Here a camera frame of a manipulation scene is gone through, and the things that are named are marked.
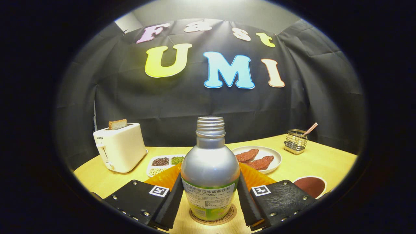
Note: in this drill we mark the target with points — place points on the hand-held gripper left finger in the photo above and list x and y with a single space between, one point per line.
170 204

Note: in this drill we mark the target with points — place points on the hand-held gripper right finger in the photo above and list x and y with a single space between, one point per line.
248 204

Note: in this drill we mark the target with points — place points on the round cork coaster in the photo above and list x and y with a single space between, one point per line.
232 216

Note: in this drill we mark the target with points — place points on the silver bottle green label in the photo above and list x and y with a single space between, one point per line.
209 169

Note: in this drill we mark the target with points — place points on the white divided dish of beans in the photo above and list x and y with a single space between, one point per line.
161 162

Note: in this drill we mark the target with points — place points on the brown meat slice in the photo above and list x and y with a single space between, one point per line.
262 162
247 155

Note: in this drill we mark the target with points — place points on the white plate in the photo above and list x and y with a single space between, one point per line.
274 155

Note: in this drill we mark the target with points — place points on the white toaster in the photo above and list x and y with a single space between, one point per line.
122 149

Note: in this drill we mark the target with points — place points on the wooden table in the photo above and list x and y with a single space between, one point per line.
312 162

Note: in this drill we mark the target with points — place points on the toast slice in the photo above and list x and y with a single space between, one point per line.
117 124

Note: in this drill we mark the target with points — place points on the striped straw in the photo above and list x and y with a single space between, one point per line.
311 127

